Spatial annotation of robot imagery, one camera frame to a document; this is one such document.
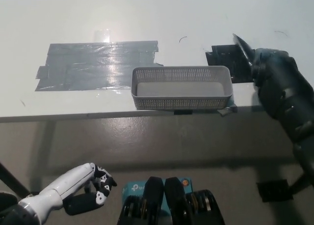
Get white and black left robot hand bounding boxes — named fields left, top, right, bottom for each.
left=18, top=162, right=118, bottom=220

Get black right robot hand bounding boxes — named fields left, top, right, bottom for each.
left=250, top=47, right=314, bottom=147

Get silver trowel green black handle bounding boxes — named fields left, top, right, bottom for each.
left=232, top=33, right=257, bottom=66

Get black tape patch on desk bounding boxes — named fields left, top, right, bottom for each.
left=205, top=44, right=256, bottom=84

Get black robot torso blocks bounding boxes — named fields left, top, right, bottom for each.
left=116, top=176, right=225, bottom=225

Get grey table leg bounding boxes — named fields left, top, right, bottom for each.
left=31, top=121, right=56, bottom=194

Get small grey tape piece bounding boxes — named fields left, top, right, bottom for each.
left=217, top=104, right=238, bottom=117

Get teal cardboard router box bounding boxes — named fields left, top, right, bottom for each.
left=122, top=177, right=193, bottom=216

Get grey perforated plastic basket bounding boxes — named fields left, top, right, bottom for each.
left=131, top=66, right=234, bottom=111

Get black floor tape patch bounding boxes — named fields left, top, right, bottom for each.
left=256, top=178, right=294, bottom=202

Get black metal frame leg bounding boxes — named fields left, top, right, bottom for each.
left=290, top=170, right=314, bottom=195
left=0, top=161, right=30, bottom=197

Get large grey duct tape patch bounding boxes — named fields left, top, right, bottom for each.
left=34, top=40, right=164, bottom=92

